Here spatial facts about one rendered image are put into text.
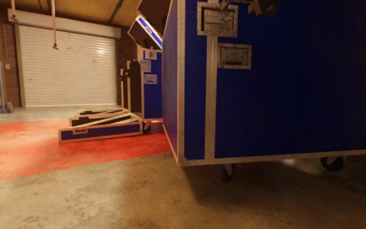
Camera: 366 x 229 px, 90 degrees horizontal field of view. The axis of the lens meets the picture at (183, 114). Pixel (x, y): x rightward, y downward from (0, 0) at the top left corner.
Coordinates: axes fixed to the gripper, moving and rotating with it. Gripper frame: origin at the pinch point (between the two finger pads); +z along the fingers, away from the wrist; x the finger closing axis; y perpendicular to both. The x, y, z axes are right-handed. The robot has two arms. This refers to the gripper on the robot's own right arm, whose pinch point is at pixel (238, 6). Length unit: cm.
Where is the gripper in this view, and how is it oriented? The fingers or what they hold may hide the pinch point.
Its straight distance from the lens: 75.2
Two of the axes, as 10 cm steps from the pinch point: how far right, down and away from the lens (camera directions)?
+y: 0.1, -9.9, -1.1
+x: -9.8, 0.1, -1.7
